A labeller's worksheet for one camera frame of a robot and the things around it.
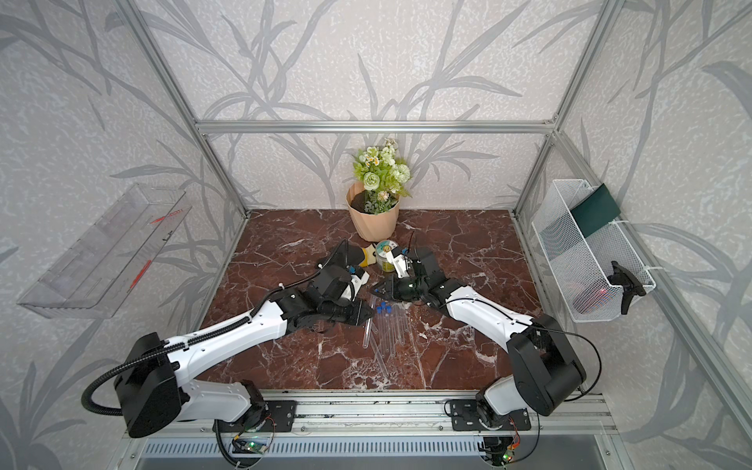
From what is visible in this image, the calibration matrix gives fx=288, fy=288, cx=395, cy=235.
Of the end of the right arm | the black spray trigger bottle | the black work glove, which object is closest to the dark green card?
the black spray trigger bottle

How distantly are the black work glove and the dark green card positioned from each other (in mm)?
640

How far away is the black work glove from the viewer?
1.05 meters

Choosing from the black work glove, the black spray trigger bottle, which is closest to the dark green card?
the black spray trigger bottle

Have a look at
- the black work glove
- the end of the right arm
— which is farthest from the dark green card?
the black work glove

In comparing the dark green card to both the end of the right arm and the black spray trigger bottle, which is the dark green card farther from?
the end of the right arm

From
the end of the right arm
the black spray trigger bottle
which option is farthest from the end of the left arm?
the black spray trigger bottle
